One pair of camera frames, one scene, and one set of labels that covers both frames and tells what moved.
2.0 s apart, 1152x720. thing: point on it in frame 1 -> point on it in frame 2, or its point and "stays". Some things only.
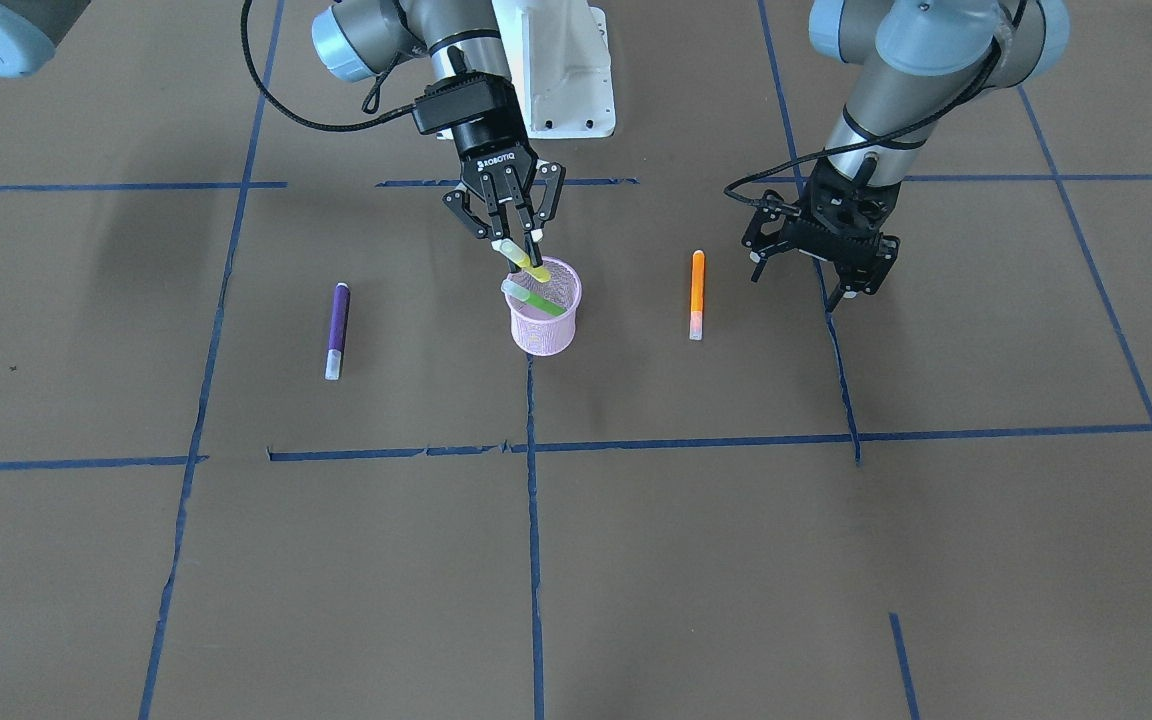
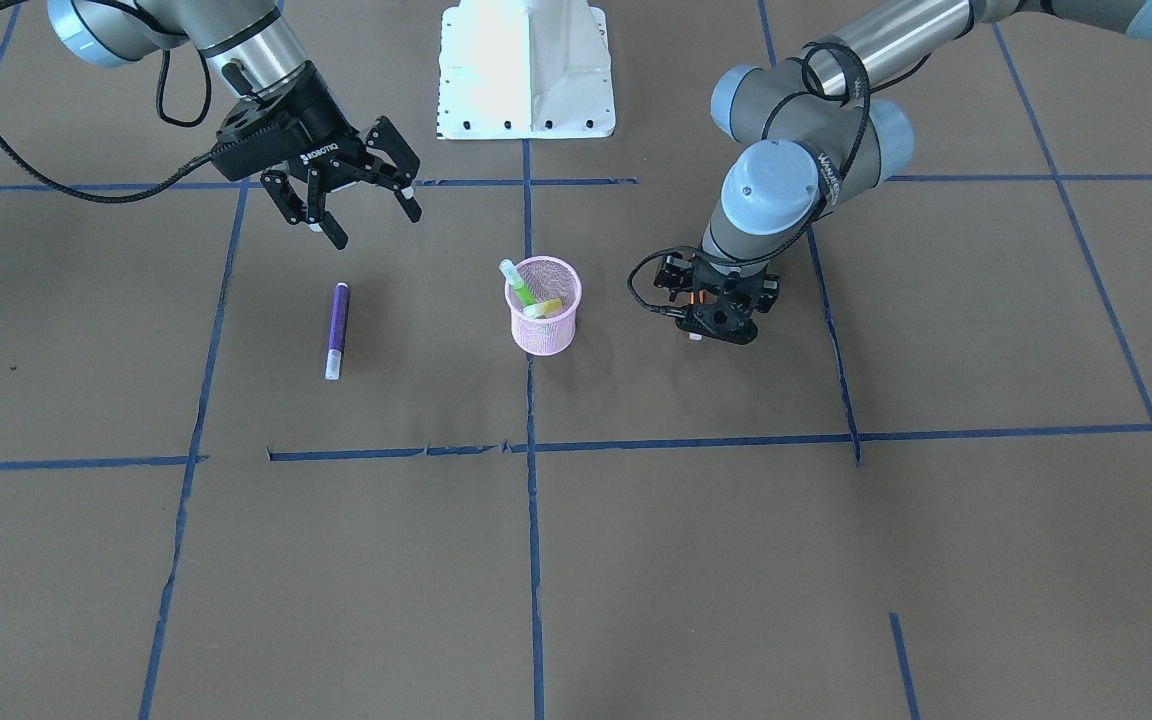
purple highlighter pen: [338, 331] stays
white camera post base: [558, 55] stays
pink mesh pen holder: [537, 330] stays
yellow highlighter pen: [521, 260] -> [544, 310]
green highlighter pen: [533, 300] -> [515, 281]
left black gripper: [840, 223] -> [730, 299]
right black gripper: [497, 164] -> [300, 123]
